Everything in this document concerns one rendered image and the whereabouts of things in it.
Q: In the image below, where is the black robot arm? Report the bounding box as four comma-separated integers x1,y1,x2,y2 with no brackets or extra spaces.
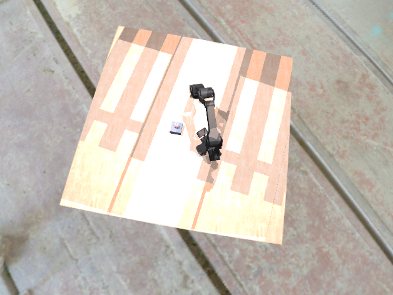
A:
189,83,223,161

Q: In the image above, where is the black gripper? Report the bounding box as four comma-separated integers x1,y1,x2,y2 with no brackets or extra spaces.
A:
196,128,222,156

